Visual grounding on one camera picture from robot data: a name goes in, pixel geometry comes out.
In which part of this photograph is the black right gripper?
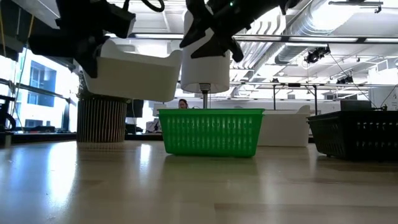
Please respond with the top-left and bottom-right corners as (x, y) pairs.
(179, 0), (280, 63)

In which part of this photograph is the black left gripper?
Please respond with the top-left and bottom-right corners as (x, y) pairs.
(28, 0), (109, 78)

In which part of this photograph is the white plastic basket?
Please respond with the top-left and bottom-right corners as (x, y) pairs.
(257, 109), (312, 147)
(83, 39), (183, 103)

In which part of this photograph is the green plastic basket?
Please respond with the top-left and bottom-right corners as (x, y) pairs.
(157, 108), (266, 158)

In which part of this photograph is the ceiling tube light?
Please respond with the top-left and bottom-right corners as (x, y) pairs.
(233, 35), (360, 44)
(129, 32), (185, 40)

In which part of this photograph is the potted plant ribbed pot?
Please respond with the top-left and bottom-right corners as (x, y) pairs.
(76, 71), (131, 144)

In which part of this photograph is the black monitor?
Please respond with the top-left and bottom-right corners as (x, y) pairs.
(126, 98), (145, 118)

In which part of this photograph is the black ceiling spotlight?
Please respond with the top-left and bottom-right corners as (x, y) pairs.
(335, 75), (354, 85)
(303, 45), (331, 65)

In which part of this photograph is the grey box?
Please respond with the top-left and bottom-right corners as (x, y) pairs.
(340, 99), (373, 112)

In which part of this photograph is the black plastic basket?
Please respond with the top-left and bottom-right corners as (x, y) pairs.
(306, 110), (398, 162)

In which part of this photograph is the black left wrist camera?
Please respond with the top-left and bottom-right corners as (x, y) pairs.
(104, 4), (137, 40)

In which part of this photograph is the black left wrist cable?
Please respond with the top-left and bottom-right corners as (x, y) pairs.
(124, 0), (165, 13)

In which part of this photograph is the silver ventilation duct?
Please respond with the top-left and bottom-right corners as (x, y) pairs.
(275, 0), (361, 65)

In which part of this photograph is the black aluminium table frame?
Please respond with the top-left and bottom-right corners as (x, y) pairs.
(0, 132), (162, 146)

